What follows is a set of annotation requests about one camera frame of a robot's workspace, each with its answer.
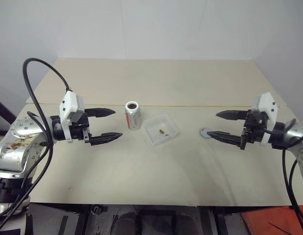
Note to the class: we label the grey can lid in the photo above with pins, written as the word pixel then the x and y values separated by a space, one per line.
pixel 203 132

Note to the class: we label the orange sheet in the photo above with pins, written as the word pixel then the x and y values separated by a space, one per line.
pixel 268 220

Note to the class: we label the silver red can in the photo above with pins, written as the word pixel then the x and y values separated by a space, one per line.
pixel 134 120

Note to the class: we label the small brown object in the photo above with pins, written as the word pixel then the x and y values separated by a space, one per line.
pixel 162 131

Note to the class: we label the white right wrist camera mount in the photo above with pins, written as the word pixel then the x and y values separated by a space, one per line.
pixel 267 104

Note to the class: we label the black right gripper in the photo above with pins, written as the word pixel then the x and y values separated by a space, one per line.
pixel 254 129

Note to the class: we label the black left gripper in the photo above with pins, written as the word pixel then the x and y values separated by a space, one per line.
pixel 79 131

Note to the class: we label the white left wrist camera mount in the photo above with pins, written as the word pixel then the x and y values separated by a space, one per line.
pixel 68 102

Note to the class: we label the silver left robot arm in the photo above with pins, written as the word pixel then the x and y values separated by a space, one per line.
pixel 16 144

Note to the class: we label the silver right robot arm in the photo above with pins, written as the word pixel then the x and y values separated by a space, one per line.
pixel 296 137

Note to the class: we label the dark brown slanted bar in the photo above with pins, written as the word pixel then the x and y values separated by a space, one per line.
pixel 3 109

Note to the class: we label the black table frame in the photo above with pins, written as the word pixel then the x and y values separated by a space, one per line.
pixel 82 220

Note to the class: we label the dark rounded shape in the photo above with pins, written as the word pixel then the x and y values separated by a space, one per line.
pixel 124 224

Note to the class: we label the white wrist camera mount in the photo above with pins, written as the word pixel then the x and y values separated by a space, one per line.
pixel 267 104
pixel 68 102

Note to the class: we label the clear plastic tray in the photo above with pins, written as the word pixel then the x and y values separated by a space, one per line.
pixel 156 139

